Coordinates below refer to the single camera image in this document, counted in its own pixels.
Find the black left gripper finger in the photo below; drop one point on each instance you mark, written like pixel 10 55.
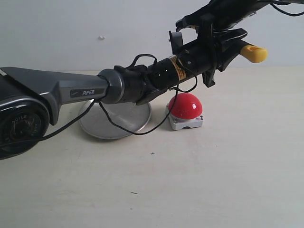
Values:
pixel 226 57

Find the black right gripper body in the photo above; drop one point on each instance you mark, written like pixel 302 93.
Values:
pixel 224 14

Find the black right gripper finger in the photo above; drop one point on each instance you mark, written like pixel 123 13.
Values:
pixel 228 37

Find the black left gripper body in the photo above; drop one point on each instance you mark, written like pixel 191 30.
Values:
pixel 198 57

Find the yellow black claw hammer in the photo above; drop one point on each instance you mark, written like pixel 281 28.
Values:
pixel 252 53

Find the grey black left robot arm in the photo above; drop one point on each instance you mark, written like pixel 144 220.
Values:
pixel 30 100

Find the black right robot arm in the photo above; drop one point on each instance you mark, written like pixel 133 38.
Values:
pixel 275 4

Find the red dome push button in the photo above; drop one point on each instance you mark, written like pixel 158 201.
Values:
pixel 185 112

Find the round stainless steel plate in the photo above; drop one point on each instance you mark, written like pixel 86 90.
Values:
pixel 127 115

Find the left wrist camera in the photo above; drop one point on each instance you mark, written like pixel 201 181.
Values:
pixel 176 40

